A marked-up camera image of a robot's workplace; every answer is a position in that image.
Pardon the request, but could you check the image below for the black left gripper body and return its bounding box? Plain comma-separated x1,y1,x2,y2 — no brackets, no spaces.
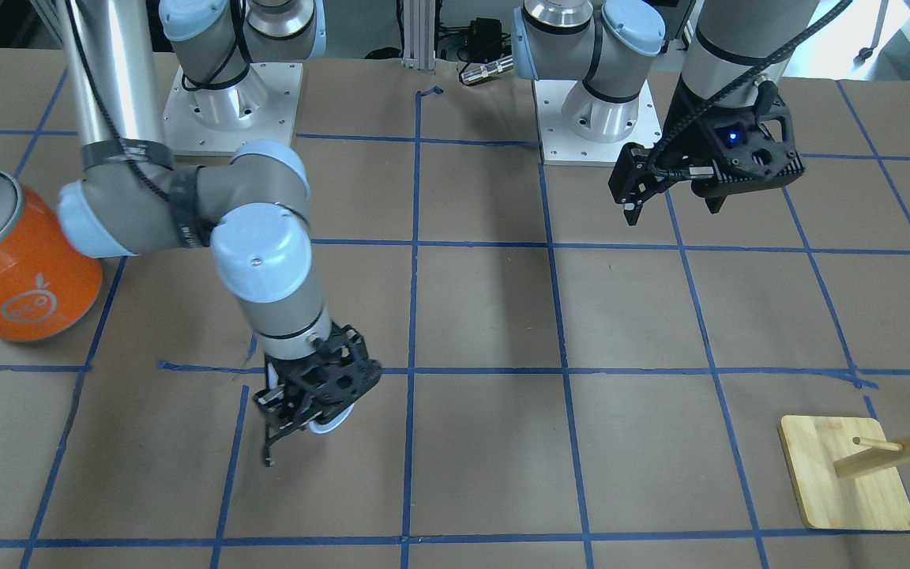
609,141,672,208

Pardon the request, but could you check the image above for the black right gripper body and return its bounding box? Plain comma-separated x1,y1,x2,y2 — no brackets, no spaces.
256,323,382,428

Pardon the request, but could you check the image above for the light blue plastic cup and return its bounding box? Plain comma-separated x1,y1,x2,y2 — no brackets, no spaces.
307,404,356,435

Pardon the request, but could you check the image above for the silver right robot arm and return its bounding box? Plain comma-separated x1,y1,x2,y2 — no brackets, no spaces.
57,1,382,465

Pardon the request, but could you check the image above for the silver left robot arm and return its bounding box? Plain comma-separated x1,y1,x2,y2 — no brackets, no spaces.
510,1,821,224

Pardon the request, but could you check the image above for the wooden mug tree stand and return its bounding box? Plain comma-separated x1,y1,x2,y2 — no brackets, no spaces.
774,372,910,533

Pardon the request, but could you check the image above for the large orange can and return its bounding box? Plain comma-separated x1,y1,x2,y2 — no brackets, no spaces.
0,169,103,342

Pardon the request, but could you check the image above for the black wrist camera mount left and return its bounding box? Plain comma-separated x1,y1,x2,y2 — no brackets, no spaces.
668,79,806,194

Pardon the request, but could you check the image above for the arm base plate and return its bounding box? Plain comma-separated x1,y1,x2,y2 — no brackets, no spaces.
533,80,661,167
162,62,303,157

